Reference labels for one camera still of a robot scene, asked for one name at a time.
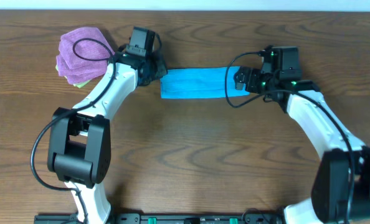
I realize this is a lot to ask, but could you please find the blue microfiber cloth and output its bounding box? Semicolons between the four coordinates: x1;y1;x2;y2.
160;66;249;100

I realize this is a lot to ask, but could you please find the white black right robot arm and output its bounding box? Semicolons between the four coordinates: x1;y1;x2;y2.
233;45;370;223

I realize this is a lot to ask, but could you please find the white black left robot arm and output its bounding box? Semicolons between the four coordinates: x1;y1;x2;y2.
45;27;168;223

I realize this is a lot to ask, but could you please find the purple folded cloth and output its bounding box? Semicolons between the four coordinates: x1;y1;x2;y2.
56;27;113;85

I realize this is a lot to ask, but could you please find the green folded cloth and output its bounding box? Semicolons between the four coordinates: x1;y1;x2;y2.
55;65;90;88

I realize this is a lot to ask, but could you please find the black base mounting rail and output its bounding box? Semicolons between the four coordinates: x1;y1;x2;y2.
34;212;285;224

